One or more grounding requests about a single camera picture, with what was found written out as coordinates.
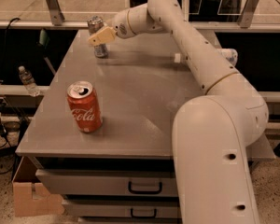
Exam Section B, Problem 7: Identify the silver blue redbull can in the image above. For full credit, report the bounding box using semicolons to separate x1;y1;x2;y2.
87;16;108;59

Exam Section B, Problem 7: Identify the upper grey drawer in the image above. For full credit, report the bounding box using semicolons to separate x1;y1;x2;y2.
35;169;177;197

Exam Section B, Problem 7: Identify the right metal bracket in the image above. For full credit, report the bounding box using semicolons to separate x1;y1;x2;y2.
238;0;259;28

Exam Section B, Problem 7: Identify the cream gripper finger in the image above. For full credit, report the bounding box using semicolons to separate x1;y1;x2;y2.
88;26;117;46

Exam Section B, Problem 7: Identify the left metal bracket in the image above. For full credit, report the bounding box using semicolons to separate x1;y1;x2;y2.
46;0;64;26

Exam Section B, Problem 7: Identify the black cable on left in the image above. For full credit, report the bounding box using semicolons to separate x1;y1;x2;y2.
0;17;32;175

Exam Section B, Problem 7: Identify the grey drawer cabinet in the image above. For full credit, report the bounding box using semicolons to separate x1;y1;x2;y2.
18;33;268;224

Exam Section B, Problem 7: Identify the small water bottle on ledge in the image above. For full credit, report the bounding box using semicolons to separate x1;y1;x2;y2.
18;65;40;97

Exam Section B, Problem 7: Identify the lower grey drawer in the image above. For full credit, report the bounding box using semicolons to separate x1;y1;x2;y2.
62;199;181;219

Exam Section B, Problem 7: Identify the metal bracket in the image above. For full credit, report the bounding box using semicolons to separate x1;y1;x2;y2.
238;0;259;28
46;0;64;26

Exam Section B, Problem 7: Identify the grey drawer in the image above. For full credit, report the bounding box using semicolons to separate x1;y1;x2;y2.
35;169;177;197
62;199;181;219

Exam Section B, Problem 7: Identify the green handled tool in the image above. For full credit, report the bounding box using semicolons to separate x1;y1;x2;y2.
38;29;56;75

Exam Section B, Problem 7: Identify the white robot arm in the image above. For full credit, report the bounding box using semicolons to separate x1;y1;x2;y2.
89;0;269;224

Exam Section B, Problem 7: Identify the red coca-cola can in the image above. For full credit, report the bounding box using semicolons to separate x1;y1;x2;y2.
67;81;103;133

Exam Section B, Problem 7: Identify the clear plastic bottle lying down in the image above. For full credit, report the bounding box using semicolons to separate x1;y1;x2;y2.
174;49;238;66

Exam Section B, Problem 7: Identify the cardboard box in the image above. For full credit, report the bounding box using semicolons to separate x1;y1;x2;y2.
12;157;64;217

